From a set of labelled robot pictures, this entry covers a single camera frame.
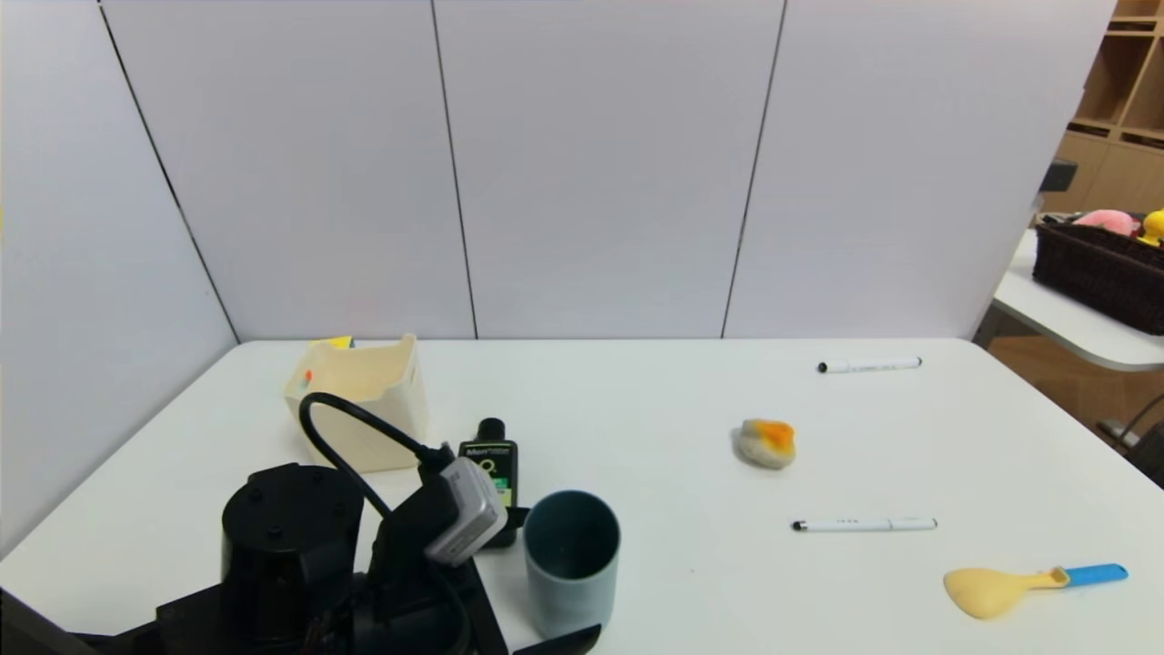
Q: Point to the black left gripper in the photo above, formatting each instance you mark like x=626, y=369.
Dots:
x=484, y=608

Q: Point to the blue grey cup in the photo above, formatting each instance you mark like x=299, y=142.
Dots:
x=571, y=582

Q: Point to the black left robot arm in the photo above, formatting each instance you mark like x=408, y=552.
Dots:
x=286, y=546

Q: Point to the cream white plastic box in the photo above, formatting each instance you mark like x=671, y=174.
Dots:
x=368, y=405

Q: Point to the small black box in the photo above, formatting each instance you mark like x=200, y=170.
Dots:
x=1059, y=175

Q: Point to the black bottle with green label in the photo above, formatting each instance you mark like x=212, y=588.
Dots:
x=491, y=455

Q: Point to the white orange stone toy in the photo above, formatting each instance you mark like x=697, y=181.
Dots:
x=766, y=444

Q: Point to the orange yellow green puzzle cube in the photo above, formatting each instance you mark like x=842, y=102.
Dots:
x=333, y=343

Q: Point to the white marker pen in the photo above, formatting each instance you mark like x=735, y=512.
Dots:
x=864, y=525
x=868, y=366

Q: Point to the white side table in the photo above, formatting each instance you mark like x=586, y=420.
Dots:
x=1046, y=314

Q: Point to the dark grey chair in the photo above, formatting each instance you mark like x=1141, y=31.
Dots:
x=1150, y=455

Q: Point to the dark wicker basket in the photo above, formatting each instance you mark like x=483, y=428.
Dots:
x=1100, y=273

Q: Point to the pink plush toy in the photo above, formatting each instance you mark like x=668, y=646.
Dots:
x=1105, y=220

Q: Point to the yellow duck toy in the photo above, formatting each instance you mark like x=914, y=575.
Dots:
x=1155, y=227

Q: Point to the wooden shelf unit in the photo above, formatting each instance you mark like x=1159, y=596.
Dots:
x=1118, y=91

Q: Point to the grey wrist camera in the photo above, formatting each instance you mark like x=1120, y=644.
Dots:
x=468, y=518

